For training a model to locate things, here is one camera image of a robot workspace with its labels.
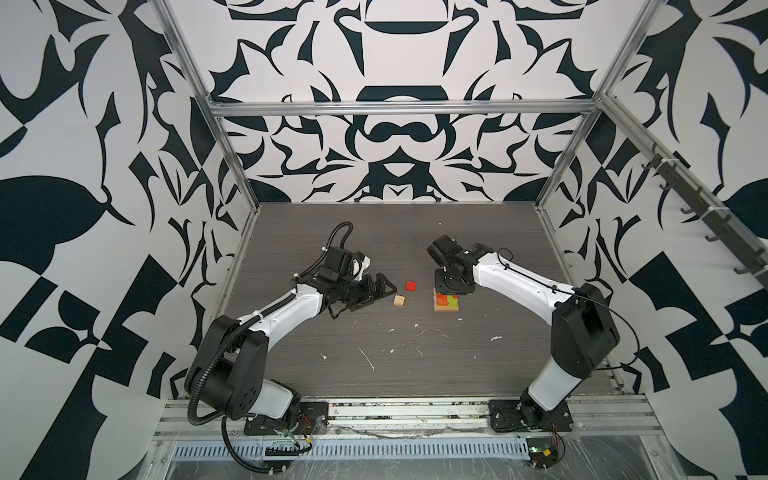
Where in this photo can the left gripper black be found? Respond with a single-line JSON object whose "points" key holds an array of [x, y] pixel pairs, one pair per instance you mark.
{"points": [[380, 291]]}

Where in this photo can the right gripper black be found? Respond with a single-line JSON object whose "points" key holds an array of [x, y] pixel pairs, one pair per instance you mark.
{"points": [[439, 287]]}

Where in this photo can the red arch wood block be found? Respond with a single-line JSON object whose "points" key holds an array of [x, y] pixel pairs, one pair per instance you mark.
{"points": [[446, 300]]}

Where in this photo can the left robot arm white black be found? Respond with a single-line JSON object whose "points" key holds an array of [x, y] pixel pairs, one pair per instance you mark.
{"points": [[227, 377]]}

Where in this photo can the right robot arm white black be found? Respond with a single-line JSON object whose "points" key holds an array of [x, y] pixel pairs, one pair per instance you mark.
{"points": [[582, 329]]}

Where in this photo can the small green circuit board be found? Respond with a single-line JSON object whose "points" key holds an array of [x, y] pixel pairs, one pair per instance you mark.
{"points": [[545, 452]]}

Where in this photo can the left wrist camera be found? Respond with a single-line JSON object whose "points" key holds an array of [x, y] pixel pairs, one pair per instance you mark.
{"points": [[359, 266]]}

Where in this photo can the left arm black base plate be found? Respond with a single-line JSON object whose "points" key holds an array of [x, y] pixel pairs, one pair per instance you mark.
{"points": [[302, 418]]}

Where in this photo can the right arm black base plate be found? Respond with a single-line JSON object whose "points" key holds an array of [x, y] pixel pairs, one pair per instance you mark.
{"points": [[507, 416]]}

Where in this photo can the white slotted cable duct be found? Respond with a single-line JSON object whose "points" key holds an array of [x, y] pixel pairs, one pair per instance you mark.
{"points": [[360, 449]]}

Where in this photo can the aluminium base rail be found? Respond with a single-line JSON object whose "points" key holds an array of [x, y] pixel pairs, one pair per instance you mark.
{"points": [[587, 415]]}

